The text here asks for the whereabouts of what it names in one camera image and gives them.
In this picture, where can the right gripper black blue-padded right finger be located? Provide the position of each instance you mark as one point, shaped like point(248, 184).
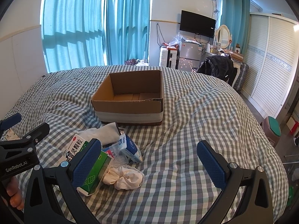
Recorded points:
point(256, 202)

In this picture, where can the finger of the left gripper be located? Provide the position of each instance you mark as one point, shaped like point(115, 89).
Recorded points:
point(36, 135)
point(9, 122)

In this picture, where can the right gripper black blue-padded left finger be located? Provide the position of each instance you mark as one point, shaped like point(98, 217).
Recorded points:
point(41, 204)

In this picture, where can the green white medicine box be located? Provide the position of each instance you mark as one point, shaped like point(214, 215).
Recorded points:
point(97, 163)

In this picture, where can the white grey sock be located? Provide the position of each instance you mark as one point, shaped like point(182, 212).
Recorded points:
point(106, 134)

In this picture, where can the blue white tissue pack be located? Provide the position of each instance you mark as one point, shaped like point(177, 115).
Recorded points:
point(129, 148)

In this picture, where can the person's left hand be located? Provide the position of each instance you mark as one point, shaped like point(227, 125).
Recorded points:
point(12, 189)

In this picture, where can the pink bin green lid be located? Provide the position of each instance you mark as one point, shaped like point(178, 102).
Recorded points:
point(272, 130)

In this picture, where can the clear floss pick box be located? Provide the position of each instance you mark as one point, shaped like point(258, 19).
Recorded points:
point(118, 158)

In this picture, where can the grey checked bed cover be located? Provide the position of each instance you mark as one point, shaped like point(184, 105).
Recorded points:
point(177, 188)

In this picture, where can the brown cardboard box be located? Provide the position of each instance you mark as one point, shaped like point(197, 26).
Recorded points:
point(131, 98)

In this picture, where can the teal curtain left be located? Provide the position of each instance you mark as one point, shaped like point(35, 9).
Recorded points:
point(83, 33)

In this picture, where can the teal curtain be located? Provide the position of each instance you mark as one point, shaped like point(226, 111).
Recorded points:
point(83, 33)
point(236, 16)

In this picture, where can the black jacket on chair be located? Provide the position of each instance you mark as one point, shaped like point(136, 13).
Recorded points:
point(221, 67)

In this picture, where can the white tower appliance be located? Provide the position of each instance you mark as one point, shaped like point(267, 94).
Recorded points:
point(163, 59)

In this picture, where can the white louvered wardrobe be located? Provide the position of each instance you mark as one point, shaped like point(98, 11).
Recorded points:
point(272, 58)

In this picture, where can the silver small fridge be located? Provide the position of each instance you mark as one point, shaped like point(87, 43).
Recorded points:
point(190, 54)

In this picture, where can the oval white vanity mirror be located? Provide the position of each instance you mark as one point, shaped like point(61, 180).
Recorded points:
point(223, 37)

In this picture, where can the teal curtain right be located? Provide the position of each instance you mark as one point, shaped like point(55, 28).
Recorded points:
point(236, 16)

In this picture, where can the black wall television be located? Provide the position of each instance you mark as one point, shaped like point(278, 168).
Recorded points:
point(197, 24)

